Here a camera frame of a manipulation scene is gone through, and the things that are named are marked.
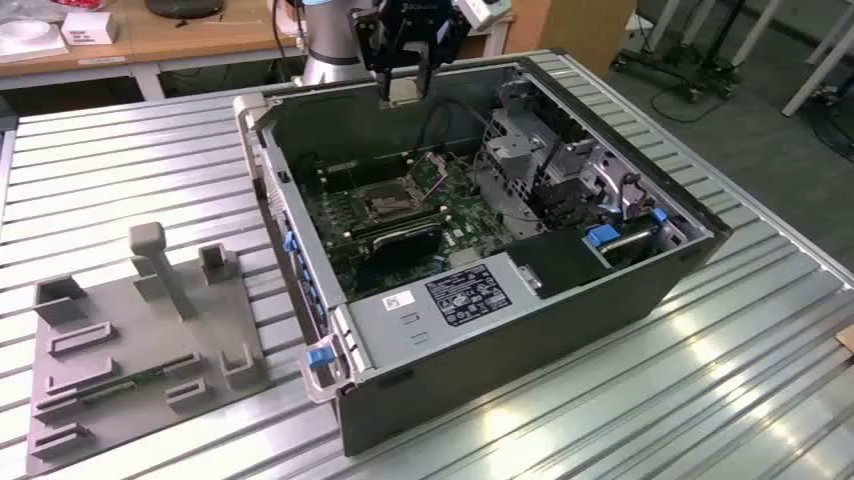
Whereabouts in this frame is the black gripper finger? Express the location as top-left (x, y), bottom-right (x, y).
top-left (354, 7), bottom-right (392, 109)
top-left (402, 9), bottom-right (472, 101)

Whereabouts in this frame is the silver CPU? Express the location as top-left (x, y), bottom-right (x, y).
top-left (384, 77), bottom-right (422, 109)

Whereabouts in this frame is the metal socket cover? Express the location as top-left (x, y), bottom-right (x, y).
top-left (404, 151), bottom-right (453, 197)

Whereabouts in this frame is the metal wire locking lever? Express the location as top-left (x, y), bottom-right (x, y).
top-left (428, 166), bottom-right (464, 198)

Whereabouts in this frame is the CPU socket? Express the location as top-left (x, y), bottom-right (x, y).
top-left (354, 180), bottom-right (420, 224)

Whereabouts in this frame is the grey metal drive cage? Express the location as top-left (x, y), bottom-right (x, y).
top-left (476, 74), bottom-right (605, 234)

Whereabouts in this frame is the wooden desk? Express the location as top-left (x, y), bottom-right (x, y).
top-left (0, 0), bottom-right (518, 101)

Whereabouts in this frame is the wooden cabinet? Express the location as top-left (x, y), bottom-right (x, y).
top-left (537, 0), bottom-right (636, 80)

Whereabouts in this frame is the green motherboard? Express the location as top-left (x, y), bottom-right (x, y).
top-left (296, 149), bottom-right (528, 296)

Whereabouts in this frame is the black round base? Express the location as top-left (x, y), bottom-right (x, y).
top-left (144, 0), bottom-right (225, 19)

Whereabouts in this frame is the black expansion card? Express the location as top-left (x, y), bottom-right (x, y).
top-left (349, 222), bottom-right (442, 296)

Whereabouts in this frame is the blue plastic latch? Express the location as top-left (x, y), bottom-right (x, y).
top-left (584, 224), bottom-right (619, 250)

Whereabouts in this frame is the white cardboard box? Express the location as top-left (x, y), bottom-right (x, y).
top-left (58, 12), bottom-right (121, 47)

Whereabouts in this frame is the black wheeled stand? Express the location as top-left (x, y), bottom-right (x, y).
top-left (612, 0), bottom-right (745, 104)

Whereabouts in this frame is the white table leg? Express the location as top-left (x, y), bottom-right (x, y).
top-left (729, 0), bottom-right (779, 67)
top-left (780, 37), bottom-right (854, 119)

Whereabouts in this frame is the silver power supply unit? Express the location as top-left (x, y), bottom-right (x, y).
top-left (337, 251), bottom-right (543, 387)

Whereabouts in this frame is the grey PC case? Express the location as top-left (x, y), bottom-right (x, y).
top-left (230, 48), bottom-right (732, 457)

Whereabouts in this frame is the grey parts rack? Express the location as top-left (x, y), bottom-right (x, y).
top-left (23, 222), bottom-right (272, 476)

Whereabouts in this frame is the green RAM stick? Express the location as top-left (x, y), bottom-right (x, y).
top-left (75, 367), bottom-right (168, 404)

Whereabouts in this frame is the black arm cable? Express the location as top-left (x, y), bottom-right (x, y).
top-left (268, 0), bottom-right (305, 86)

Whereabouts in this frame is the silver cage bracket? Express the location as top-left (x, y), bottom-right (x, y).
top-left (484, 133), bottom-right (543, 162)

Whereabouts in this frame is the black flat data cable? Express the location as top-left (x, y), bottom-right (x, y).
top-left (532, 142), bottom-right (559, 176)

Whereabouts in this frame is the black plastic duct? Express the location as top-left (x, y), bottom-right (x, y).
top-left (504, 230), bottom-right (616, 301)

